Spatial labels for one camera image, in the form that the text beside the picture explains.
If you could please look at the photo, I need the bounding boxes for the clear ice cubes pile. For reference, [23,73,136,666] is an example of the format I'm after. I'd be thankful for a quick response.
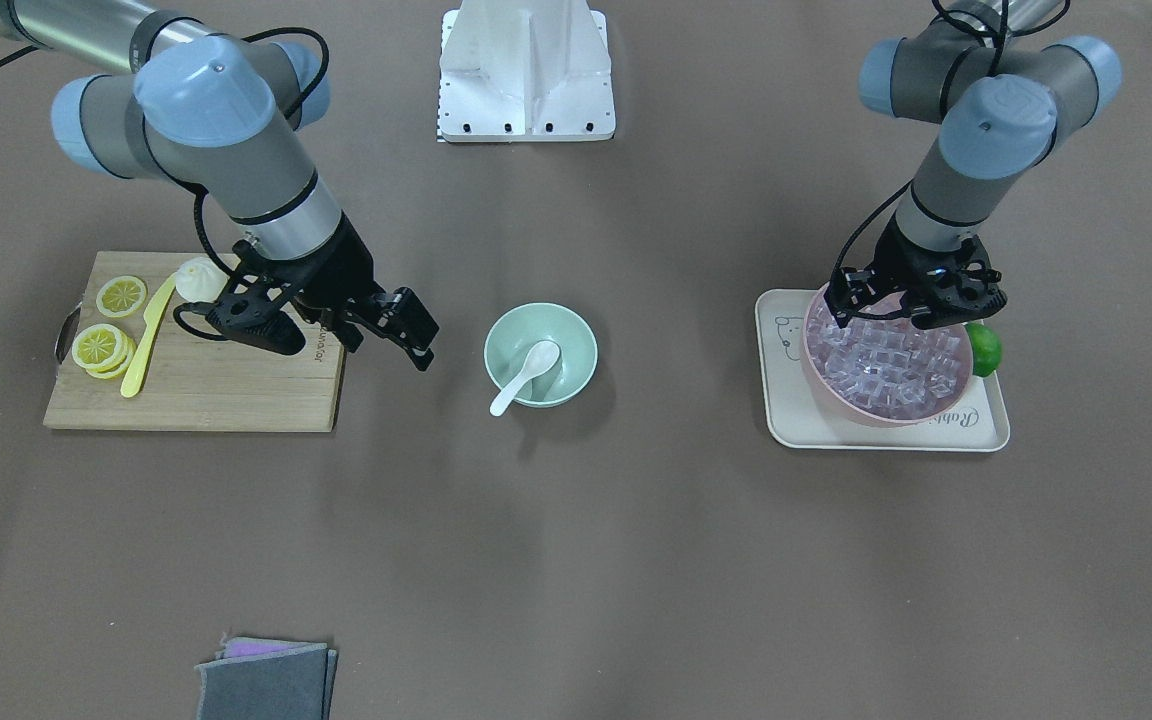
[808,300,963,419]

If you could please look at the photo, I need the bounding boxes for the yellow plastic knife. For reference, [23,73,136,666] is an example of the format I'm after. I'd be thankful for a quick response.
[120,274,177,397]

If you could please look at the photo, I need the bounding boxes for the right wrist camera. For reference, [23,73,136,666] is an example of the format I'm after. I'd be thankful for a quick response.
[173,278,306,356]

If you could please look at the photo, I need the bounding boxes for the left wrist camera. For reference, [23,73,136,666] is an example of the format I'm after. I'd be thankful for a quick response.
[901,234,1007,329]

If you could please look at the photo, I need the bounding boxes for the stacked lemon slices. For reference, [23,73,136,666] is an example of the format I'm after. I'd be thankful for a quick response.
[70,323,137,381]

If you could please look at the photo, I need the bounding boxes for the pink bowl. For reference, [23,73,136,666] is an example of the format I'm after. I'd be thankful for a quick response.
[801,280,973,429]

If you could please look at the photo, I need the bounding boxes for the purple cloth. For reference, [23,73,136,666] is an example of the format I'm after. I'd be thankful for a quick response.
[217,635,310,660]

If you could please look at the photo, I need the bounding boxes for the mint green bowl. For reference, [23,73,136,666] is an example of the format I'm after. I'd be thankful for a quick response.
[483,302,598,407]

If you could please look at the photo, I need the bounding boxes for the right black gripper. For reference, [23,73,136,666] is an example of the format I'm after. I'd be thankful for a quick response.
[236,215,439,372]

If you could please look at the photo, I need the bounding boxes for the white steamed bun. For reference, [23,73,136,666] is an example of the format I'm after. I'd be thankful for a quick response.
[173,256,230,304]

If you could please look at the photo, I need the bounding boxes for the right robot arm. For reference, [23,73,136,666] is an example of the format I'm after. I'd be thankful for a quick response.
[0,1,438,370]

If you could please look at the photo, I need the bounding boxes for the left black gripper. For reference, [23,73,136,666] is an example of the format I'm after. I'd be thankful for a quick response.
[826,218,982,329]

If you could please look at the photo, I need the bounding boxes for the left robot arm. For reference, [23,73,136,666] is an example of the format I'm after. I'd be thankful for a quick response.
[824,1,1123,329]

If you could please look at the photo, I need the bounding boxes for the bamboo cutting board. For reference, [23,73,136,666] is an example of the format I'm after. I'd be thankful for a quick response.
[44,251,346,432]

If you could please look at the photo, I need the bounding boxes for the green lime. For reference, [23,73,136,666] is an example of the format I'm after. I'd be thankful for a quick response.
[965,323,1005,378]

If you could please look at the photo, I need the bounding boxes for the single lemon slice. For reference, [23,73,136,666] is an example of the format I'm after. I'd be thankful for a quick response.
[96,275,147,319]

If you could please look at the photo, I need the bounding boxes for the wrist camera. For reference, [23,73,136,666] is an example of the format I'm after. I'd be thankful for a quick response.
[901,234,1007,329]
[173,278,306,356]

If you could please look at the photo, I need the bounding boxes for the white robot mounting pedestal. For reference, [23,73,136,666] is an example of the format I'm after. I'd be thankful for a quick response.
[435,1,616,143]

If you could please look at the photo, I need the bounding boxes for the beige rabbit tray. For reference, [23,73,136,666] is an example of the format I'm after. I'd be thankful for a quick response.
[755,290,1011,454]

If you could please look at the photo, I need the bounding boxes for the grey folded cloth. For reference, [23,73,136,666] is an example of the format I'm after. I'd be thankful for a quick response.
[196,642,338,719]

